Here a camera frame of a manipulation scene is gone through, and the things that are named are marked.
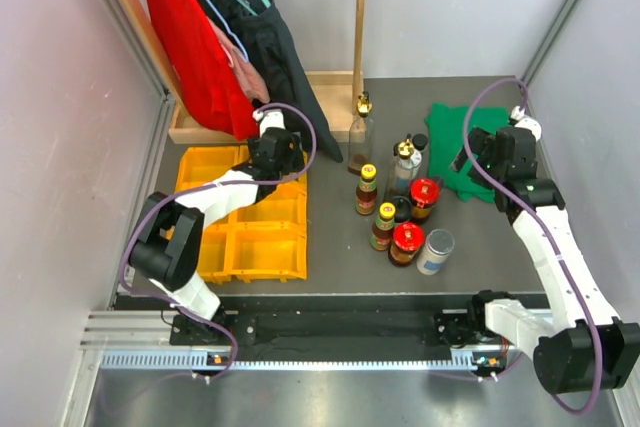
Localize black garment on hanger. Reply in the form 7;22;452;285
198;0;343;163

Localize grey lid white shaker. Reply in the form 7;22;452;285
395;150;422;190

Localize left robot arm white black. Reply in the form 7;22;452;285
118;102;318;344

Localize small black cap bottle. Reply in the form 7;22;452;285
412;133;429;153

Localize sauce bottle yellow cap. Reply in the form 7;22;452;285
370;202;396;251
355;164;377;215

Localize red lid sauce jar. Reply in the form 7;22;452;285
388;222;425;267
409;178;441;224

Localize sauce bottle yellow cap front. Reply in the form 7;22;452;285
370;202;396;251

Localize pink garment on hanger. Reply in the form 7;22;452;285
208;20;270;104

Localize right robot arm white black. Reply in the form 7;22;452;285
451;107;639;395

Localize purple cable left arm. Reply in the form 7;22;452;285
117;102;317;378

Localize red shirt on hanger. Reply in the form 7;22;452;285
147;0;259;141

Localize wooden clothes rack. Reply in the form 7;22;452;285
115;0;365;144

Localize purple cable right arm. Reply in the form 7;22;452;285
462;76;599;414

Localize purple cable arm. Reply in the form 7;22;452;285
462;76;599;414
117;102;317;378

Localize red lid sauce jar front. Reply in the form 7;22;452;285
388;222;425;267

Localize green cloth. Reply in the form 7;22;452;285
424;102;511;203

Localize sauce bottle yellow cap rear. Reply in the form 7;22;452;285
355;164;377;215

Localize red lid sauce jar rear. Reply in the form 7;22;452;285
409;178;441;224

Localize grey lid salt jar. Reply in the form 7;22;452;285
416;229;455;275

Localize glass oil bottle gold spout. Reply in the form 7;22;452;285
348;91;373;174

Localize yellow plastic bin organizer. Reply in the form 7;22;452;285
175;145;307;285

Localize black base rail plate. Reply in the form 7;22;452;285
214;293;499;360

